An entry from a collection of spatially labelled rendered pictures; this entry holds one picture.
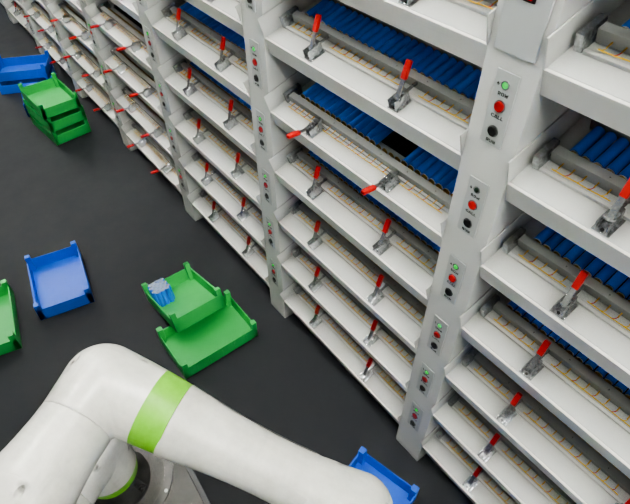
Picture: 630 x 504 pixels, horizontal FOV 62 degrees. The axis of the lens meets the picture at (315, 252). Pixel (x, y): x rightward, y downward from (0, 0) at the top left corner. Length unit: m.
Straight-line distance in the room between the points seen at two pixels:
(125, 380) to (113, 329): 1.32
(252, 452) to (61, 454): 0.25
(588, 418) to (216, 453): 0.68
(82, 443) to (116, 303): 1.44
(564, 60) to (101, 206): 2.22
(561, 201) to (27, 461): 0.83
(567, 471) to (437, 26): 0.92
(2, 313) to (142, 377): 1.58
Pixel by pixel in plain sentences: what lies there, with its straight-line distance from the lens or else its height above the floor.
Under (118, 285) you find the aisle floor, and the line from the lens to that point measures 2.28.
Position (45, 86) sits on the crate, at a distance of 3.40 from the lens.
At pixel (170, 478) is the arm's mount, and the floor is 0.35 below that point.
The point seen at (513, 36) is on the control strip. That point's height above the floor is 1.30.
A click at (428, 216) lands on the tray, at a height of 0.89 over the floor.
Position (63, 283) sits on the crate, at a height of 0.00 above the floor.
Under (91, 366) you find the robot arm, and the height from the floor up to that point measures 0.96.
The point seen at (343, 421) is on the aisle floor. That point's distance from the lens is 1.81.
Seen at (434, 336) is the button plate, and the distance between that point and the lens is 1.27.
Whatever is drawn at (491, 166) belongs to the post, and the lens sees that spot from 0.92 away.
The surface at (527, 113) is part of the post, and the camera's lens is 0.85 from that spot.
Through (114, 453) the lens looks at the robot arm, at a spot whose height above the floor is 0.55.
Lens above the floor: 1.62
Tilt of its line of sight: 46 degrees down
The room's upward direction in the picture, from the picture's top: straight up
